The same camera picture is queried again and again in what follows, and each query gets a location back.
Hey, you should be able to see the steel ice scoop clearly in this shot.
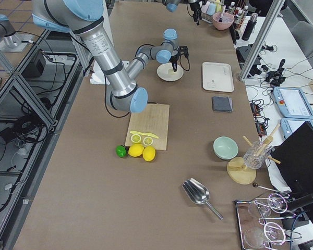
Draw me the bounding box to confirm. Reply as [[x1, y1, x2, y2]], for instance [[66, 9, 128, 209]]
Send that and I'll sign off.
[[182, 178, 223, 220]]

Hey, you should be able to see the grey folded cloth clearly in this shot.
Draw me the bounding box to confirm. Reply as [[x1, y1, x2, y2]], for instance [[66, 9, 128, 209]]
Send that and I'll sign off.
[[212, 96, 233, 113]]

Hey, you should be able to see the cream rabbit tray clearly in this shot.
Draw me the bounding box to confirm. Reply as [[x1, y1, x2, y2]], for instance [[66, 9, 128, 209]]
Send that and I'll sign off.
[[202, 62, 234, 93]]

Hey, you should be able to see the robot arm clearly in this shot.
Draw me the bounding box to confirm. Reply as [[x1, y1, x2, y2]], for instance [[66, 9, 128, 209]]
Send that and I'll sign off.
[[157, 0, 206, 25], [32, 1, 179, 113]]

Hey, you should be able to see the green lime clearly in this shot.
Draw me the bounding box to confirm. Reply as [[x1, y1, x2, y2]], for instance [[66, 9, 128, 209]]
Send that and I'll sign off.
[[115, 145, 127, 158]]

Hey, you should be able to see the upper lemon half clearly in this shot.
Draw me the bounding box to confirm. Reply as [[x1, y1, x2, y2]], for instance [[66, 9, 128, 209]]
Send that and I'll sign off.
[[130, 134, 142, 144]]

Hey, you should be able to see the light blue cup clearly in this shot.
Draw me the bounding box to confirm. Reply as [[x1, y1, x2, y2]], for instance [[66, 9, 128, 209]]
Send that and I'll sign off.
[[207, 3, 216, 16]]

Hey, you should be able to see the blue teach pendant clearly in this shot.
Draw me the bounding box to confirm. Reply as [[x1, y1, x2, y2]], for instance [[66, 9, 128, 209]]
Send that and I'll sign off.
[[273, 87, 313, 120]]

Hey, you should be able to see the green bowl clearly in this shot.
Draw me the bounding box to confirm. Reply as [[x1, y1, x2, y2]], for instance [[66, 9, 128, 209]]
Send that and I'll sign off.
[[213, 136, 238, 160]]

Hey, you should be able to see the crystal glass on stand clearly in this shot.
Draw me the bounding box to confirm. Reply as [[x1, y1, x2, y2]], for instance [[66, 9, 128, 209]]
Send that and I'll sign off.
[[243, 141, 271, 169]]

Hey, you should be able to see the black thermos bottle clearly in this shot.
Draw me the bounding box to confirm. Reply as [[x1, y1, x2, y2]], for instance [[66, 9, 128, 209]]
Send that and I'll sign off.
[[242, 13, 258, 41]]

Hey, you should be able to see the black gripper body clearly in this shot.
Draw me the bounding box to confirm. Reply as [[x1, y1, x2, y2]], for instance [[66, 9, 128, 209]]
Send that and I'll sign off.
[[170, 49, 179, 65], [189, 1, 201, 22]]

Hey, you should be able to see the steel black-tipped muddler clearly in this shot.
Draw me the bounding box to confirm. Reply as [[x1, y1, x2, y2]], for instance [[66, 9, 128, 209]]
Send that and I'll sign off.
[[219, 5, 226, 22]]

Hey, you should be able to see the wooden cutting board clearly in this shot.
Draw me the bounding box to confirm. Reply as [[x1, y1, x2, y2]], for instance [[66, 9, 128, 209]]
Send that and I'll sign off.
[[125, 104, 170, 151]]

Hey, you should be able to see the wooden cup stand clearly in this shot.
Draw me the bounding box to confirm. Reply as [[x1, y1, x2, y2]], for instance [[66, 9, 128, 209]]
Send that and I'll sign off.
[[227, 124, 281, 184]]

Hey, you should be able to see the lower lemon half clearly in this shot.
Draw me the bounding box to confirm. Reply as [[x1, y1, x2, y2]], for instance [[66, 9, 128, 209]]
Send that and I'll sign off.
[[142, 136, 154, 146]]

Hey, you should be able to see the beige round plate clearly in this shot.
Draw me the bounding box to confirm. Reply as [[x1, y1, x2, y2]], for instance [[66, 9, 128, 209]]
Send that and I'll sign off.
[[157, 62, 184, 82]]

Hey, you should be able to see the yellow plastic knife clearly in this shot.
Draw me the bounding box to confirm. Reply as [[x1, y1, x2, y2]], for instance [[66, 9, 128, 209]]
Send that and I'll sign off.
[[129, 130, 159, 139]]

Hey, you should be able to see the whole lemon far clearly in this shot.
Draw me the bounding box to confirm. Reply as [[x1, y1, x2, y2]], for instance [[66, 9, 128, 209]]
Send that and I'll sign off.
[[142, 146, 156, 162]]

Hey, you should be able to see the lemon half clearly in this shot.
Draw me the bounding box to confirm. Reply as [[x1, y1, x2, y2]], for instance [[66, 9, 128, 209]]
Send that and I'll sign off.
[[142, 136, 154, 146], [130, 134, 142, 144]]

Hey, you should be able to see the pink ice bowl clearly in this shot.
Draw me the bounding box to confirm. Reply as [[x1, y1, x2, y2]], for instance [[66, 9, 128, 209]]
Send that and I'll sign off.
[[212, 12, 234, 31]]

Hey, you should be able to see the mirrored glass tray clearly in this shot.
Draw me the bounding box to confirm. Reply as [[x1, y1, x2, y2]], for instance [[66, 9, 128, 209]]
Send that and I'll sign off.
[[234, 193, 302, 249]]

